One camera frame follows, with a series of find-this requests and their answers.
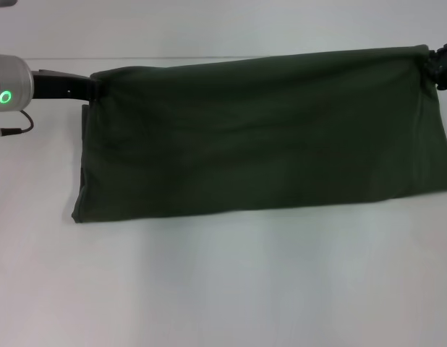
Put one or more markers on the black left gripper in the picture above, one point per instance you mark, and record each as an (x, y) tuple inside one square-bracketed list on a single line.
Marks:
[(60, 86)]

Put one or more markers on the dark green printed T-shirt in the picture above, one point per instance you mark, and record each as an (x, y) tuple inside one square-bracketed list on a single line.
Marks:
[(263, 137)]

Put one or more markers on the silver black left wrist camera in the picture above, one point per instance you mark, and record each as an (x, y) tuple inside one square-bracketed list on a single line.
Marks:
[(3, 3)]

